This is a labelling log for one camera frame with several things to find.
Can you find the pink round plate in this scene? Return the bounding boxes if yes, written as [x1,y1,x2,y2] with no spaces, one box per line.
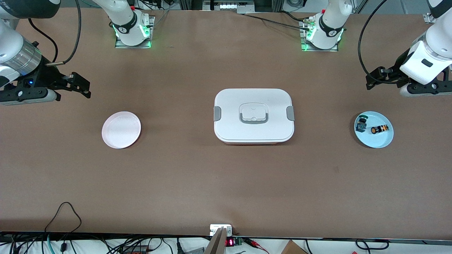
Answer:
[102,111,142,149]

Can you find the grey slanted beam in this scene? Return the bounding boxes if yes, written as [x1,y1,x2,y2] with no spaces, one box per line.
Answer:
[204,228,226,254]

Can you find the light blue round plate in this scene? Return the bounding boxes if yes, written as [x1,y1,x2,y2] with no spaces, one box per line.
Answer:
[354,111,394,149]

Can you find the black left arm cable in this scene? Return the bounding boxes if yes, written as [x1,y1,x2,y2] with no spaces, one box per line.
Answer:
[358,0,389,85]

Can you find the red clip wires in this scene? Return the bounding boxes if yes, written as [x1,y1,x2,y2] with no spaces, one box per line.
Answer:
[244,237,269,254]

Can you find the small white electronic box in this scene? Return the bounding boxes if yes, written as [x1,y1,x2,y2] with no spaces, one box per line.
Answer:
[210,224,233,236]

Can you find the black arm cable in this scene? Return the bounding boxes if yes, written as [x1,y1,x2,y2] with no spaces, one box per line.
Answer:
[358,0,389,85]
[28,0,82,67]

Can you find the brown cardboard piece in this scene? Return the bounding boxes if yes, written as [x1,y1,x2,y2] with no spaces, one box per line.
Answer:
[281,240,308,254]

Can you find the black coiled cable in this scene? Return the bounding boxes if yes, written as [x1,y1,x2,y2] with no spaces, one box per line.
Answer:
[355,239,389,252]

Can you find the thin black table cable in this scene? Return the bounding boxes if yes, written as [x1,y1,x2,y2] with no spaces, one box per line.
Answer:
[242,13,311,30]

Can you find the thin black looped cable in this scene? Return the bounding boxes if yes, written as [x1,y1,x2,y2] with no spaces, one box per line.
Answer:
[44,202,82,254]

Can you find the aluminium rack with light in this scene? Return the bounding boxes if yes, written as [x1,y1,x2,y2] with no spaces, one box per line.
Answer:
[203,0,255,14]

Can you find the green push-button switch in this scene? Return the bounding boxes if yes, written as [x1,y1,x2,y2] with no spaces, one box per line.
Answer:
[355,115,368,133]

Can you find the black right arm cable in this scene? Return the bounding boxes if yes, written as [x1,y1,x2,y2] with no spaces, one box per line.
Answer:
[28,0,82,67]

